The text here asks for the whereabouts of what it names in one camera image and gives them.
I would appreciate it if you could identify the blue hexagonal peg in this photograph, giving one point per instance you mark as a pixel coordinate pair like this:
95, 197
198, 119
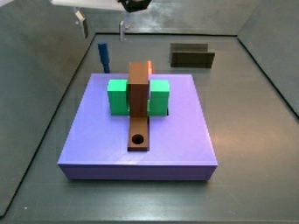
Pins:
103, 55

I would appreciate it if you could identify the right green block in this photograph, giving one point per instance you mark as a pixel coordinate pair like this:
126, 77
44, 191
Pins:
159, 96

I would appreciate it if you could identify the red peg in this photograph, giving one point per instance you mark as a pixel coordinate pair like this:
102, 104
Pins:
150, 65

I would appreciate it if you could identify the purple base board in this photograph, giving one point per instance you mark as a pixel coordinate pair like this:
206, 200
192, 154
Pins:
180, 151

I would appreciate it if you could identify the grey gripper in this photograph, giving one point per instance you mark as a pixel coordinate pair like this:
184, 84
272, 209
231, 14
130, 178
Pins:
115, 5

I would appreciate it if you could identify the brown L-shaped block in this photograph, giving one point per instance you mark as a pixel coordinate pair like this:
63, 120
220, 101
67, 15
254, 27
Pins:
138, 97

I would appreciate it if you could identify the black U-shaped bracket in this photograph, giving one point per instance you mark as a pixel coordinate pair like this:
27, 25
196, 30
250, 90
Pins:
191, 55

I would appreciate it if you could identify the left green block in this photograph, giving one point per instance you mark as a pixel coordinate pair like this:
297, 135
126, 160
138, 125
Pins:
116, 92

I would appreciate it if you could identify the green block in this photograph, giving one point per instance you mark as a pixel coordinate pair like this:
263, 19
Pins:
159, 96
116, 92

